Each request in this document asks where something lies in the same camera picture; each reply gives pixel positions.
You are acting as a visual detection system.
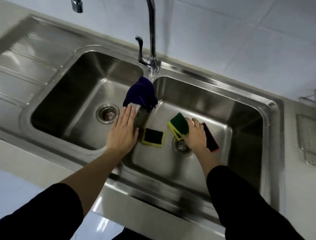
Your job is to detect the person's left hand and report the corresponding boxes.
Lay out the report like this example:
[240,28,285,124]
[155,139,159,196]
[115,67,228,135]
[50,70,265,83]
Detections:
[106,106,140,151]

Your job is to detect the person's right hand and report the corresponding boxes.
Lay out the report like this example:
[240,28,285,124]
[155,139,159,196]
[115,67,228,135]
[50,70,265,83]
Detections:
[182,117,207,153]

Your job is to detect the red black scrubbing pad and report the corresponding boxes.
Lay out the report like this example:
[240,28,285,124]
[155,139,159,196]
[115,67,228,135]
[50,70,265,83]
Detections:
[200,123,220,153]

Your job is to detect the purple cloth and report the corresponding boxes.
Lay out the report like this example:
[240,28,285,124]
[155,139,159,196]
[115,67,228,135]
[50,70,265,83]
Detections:
[122,76,158,113]

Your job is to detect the stainless steel double sink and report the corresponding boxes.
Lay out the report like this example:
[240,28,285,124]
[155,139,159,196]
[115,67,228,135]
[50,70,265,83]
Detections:
[0,14,284,235]

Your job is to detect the person's right forearm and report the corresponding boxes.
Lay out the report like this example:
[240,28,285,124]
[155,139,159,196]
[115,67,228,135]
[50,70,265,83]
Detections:
[195,147,224,181]

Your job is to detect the person's left forearm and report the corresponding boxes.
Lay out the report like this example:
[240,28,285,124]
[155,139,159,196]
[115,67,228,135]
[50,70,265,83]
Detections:
[60,147,126,218]

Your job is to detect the person's black right sleeve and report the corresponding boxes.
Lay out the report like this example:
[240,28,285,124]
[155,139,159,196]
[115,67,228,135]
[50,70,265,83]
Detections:
[206,165,305,240]

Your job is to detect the person's black sleeve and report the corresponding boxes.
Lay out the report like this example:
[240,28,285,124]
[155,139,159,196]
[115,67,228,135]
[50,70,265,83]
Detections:
[206,165,305,240]
[0,183,84,240]

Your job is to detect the person's black left sleeve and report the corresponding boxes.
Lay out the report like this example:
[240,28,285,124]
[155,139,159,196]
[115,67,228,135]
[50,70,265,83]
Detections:
[0,183,84,240]

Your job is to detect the round metal drain strainer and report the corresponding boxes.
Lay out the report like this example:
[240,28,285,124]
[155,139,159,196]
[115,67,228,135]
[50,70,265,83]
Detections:
[95,103,119,124]
[171,136,194,157]

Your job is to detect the chrome gooseneck faucet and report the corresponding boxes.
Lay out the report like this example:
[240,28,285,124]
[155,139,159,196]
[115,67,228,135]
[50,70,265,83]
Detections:
[71,0,161,75]

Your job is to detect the stainless steel wire rack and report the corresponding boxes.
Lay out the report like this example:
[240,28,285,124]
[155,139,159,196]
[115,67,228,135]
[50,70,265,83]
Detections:
[296,90,316,166]

